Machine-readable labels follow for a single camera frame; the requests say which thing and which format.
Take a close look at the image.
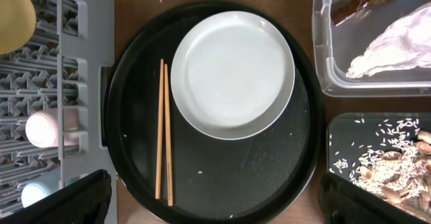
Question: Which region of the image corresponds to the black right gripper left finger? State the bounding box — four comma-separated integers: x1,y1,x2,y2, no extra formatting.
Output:
1,170,112,224

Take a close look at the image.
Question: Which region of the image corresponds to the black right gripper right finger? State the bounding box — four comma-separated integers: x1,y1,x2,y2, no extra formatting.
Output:
318,172,426,224

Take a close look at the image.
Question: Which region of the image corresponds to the blue plastic cup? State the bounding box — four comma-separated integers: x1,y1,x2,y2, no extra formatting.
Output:
21,169,61,208

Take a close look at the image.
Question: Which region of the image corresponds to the pink plastic cup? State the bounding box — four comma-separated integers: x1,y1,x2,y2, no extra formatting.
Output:
25,108,80,148

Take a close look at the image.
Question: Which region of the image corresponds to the white round plate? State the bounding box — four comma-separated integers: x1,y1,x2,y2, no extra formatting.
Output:
170,11,296,141

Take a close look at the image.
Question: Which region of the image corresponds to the white paper napkin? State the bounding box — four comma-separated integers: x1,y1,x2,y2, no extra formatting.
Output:
345,3,430,79

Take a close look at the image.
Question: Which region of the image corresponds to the yellow bowl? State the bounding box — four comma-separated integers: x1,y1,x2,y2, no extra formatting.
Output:
1,0,36,54

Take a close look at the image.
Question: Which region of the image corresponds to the clear plastic waste bin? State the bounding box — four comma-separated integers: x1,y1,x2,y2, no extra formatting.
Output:
312,0,430,98

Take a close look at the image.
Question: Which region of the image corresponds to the grey dishwasher rack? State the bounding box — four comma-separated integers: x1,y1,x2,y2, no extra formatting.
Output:
1,0,116,217

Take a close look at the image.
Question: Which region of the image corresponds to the food scraps pile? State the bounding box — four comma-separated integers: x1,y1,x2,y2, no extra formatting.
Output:
327,116,430,222

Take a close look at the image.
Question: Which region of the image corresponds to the black rectangular tray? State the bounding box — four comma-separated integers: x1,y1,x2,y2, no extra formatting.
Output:
319,113,430,223

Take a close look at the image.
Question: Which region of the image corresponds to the round black tray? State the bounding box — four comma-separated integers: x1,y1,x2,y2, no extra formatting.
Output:
104,1,325,223

